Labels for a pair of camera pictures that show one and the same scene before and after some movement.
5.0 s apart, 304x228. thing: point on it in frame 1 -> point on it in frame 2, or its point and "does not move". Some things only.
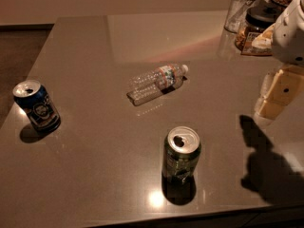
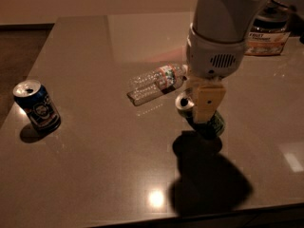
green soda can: (181, 156) -> (213, 127)
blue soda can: (34, 99) does not move
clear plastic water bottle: (157, 83) does not move
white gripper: (289, 40) -> (213, 58)
